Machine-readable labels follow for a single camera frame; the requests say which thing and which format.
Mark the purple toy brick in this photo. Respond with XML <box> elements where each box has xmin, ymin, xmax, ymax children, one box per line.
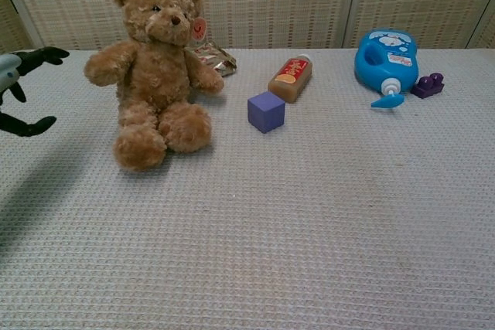
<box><xmin>410</xmin><ymin>72</ymin><xmax>444</xmax><ymax>100</ymax></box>

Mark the purple foam cube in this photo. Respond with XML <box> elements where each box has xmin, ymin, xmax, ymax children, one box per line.
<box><xmin>247</xmin><ymin>90</ymin><xmax>287</xmax><ymax>134</ymax></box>

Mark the brown juice bottle red label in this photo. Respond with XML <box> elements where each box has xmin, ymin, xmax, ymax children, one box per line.
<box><xmin>267</xmin><ymin>53</ymin><xmax>313</xmax><ymax>104</ymax></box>

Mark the blue pump bottle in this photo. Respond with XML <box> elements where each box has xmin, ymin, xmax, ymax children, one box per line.
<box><xmin>353</xmin><ymin>26</ymin><xmax>420</xmax><ymax>110</ymax></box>

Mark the brown teddy bear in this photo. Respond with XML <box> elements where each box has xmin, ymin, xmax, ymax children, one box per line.
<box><xmin>84</xmin><ymin>0</ymin><xmax>226</xmax><ymax>172</ymax></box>

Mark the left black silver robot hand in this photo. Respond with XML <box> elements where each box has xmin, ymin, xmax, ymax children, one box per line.
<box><xmin>0</xmin><ymin>46</ymin><xmax>70</xmax><ymax>138</ymax></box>

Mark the white woven tablecloth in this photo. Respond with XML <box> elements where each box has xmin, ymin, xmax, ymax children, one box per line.
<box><xmin>0</xmin><ymin>48</ymin><xmax>495</xmax><ymax>330</ymax></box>

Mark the shiny snack packet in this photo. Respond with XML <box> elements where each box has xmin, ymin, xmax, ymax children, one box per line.
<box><xmin>184</xmin><ymin>41</ymin><xmax>237</xmax><ymax>77</ymax></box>

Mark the woven bamboo folding screen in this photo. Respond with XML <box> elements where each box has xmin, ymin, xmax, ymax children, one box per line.
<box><xmin>0</xmin><ymin>0</ymin><xmax>495</xmax><ymax>53</ymax></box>

